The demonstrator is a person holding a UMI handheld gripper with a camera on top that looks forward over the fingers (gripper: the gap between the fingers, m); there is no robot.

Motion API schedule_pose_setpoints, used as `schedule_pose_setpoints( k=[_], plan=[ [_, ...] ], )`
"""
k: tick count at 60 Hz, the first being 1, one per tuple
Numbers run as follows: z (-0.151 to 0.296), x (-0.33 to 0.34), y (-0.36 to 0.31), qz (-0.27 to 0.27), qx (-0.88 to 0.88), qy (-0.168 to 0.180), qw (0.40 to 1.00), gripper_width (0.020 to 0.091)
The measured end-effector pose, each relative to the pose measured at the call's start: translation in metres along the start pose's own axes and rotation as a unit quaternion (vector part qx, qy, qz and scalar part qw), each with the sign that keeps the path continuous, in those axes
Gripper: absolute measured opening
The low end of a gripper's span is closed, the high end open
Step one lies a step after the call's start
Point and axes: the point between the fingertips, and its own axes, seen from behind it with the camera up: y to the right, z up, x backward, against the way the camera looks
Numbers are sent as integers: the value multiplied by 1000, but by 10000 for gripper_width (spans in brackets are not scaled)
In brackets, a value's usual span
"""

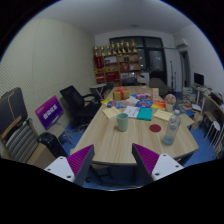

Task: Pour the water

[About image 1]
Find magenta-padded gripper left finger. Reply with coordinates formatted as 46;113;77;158
44;144;96;187

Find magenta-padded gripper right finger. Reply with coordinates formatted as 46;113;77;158
131;142;185;185

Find clear plastic water bottle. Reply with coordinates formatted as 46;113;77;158
162;109;182;147

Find black suitcase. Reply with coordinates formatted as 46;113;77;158
37;132;69;158

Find flat round red coaster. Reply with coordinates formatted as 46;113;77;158
148;123;162;133

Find pale green cup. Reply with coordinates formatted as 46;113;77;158
116;112;129;132

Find teal book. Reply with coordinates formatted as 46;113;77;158
136;107;153;121

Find large yellow envelope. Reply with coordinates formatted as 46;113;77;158
153;109;174;122

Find small light wooden side table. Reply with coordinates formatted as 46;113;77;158
179;114;195;128

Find orange red book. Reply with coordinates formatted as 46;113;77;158
151;99;167;110

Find blue printed book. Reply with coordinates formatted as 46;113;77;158
134;98;154;109

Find purple sign board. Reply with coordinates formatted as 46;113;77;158
34;95;64;131

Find small yellow envelope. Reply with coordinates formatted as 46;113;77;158
101;106;122;120

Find black office chair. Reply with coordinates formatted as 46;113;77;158
59;85;101;129

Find striped cushion wooden chair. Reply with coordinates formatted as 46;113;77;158
0;116;39;164

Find pink flowers in white pot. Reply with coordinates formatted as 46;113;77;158
164;93;177;113

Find pink flat box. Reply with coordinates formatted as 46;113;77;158
134;92;152;100

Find upright wooden card stand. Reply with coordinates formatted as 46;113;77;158
150;87;160;101

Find yellow gift box red ribbon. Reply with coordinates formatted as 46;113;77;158
112;86;131;102

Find white round stool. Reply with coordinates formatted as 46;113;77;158
203;120;222;148

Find pile of books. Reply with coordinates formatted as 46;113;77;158
181;87;198;111

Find grey armchair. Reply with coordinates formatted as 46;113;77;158
148;77;169;96

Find small round white table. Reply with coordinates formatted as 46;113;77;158
89;83;108;99

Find long wooden side desk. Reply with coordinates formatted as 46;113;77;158
191;84;224;134

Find black flat case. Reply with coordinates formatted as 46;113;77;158
0;87;29;134

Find black computer monitor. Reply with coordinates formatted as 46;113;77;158
193;72;205;88

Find wooden shelf unit with trophies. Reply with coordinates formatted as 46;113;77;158
92;39;142;84

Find white air conditioner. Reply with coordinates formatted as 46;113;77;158
175;38;190;48

